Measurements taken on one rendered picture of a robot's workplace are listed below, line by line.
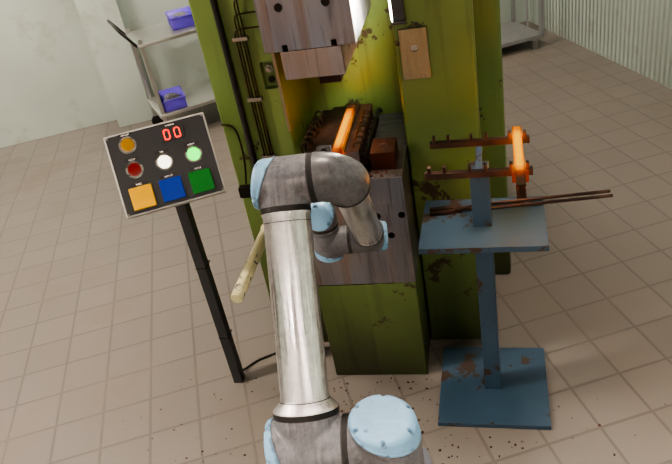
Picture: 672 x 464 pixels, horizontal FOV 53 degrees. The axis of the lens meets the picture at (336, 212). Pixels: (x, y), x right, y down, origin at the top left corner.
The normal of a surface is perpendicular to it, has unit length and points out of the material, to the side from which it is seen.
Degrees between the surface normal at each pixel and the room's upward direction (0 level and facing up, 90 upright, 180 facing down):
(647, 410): 0
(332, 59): 90
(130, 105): 90
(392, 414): 5
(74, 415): 0
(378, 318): 90
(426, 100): 90
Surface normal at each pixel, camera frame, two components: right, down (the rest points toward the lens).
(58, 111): 0.23, 0.47
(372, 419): -0.08, -0.85
